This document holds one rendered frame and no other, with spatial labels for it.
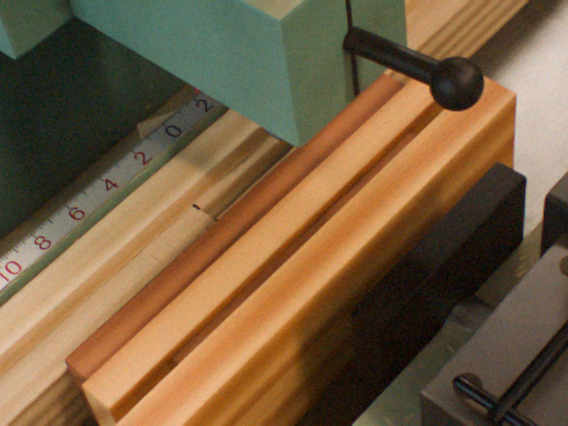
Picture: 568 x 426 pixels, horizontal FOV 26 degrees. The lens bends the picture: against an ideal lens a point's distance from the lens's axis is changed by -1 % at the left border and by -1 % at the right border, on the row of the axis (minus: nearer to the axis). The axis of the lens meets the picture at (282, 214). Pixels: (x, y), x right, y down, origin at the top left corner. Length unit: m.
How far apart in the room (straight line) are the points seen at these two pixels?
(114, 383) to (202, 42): 0.14
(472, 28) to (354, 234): 0.19
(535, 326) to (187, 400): 0.13
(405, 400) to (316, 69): 0.13
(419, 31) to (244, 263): 0.17
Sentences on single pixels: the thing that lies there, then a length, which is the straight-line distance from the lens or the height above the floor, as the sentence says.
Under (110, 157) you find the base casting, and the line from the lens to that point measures 0.78.
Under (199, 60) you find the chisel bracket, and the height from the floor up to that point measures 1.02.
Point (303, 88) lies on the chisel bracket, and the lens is 0.46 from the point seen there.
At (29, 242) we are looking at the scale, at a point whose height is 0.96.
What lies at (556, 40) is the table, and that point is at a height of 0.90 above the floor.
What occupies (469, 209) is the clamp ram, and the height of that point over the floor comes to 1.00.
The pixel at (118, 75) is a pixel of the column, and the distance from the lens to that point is 0.75.
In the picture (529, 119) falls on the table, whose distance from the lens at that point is 0.63.
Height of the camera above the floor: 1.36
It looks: 50 degrees down
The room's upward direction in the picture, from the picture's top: 10 degrees counter-clockwise
